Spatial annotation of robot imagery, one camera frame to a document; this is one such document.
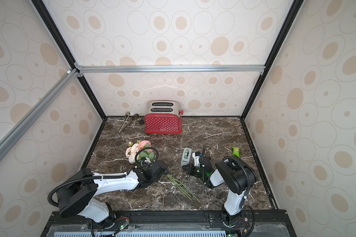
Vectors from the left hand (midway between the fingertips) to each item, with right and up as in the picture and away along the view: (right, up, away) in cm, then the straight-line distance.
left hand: (171, 166), depth 86 cm
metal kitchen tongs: (-31, +31, +31) cm, 54 cm away
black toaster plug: (-25, +27, +29) cm, 47 cm away
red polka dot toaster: (-6, +30, +11) cm, 32 cm away
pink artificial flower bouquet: (-13, +11, -13) cm, 22 cm away
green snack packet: (+43, +7, +13) cm, 46 cm away
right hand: (+10, -2, +6) cm, 12 cm away
